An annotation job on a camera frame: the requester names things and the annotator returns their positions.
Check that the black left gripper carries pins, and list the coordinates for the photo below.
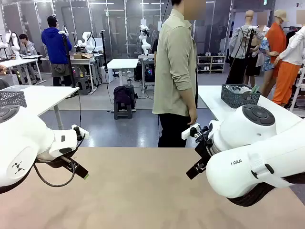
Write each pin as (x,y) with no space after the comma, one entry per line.
(52,163)

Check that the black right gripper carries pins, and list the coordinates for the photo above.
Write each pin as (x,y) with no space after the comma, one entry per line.
(206,150)

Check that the grey plastic woven basket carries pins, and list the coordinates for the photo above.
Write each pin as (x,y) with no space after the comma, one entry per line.
(236,100)
(12,97)

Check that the beige grey towel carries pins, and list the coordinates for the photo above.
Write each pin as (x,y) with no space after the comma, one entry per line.
(238,89)

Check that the small white robot arm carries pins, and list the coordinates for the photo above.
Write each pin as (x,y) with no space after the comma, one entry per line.
(145,45)
(89,44)
(16,47)

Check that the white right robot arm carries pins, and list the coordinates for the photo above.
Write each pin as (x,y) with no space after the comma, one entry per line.
(250,155)

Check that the person's right forearm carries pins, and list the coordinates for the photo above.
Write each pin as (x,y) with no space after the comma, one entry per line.
(190,102)

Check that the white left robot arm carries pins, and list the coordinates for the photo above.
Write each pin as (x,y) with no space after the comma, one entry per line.
(23,143)

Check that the person's right hand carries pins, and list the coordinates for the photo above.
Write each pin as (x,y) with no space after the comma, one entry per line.
(193,118)

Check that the dark grey step stool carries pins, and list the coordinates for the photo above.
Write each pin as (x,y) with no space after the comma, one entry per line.
(122,113)

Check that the light grey plastic stool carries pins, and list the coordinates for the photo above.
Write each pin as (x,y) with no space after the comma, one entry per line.
(83,86)

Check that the dark purple bag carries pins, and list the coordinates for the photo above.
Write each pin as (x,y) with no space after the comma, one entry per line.
(122,95)

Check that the computer tower with lights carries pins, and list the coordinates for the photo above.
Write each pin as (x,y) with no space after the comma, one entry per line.
(149,74)

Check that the white shoe rack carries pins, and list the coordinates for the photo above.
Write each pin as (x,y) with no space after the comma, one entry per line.
(212,64)

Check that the person in beige shirt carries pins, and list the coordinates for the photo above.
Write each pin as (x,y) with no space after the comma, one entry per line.
(174,59)

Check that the brown cardboard box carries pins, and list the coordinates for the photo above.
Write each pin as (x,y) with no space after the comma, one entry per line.
(82,56)

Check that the white standing desk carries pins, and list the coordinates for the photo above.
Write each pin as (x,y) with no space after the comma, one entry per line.
(122,64)

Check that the grey robot stand table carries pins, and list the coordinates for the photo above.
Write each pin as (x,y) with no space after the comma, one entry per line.
(145,56)

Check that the white long desk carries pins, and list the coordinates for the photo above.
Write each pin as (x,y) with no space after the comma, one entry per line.
(14,63)

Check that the person in blue hoodie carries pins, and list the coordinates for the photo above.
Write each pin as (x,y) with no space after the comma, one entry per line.
(56,43)

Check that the seated person in grey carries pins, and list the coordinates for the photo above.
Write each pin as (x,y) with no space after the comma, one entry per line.
(29,48)

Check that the mannequin in orange trousers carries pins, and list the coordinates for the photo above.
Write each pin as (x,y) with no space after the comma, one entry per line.
(286,76)

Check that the mannequin in grey shirt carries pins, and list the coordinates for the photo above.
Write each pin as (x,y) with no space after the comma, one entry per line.
(238,43)

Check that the mannequin in blue floral clothes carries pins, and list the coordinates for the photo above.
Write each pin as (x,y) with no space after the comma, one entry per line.
(268,55)

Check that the mannequin in orange jacket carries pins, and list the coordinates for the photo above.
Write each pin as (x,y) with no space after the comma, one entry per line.
(276,38)

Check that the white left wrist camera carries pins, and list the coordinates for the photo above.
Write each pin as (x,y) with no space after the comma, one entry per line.
(81,132)

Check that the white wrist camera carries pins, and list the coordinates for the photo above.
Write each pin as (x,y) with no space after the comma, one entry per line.
(81,132)
(189,132)

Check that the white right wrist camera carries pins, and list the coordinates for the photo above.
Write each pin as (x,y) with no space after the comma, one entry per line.
(189,132)

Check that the black camera stand pole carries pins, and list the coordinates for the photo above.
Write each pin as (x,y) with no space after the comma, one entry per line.
(104,50)
(70,66)

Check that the grey frame work desk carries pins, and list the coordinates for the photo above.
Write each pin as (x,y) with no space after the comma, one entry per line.
(81,61)

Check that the black camera tripod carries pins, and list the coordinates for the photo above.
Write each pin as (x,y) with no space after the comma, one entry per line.
(248,47)

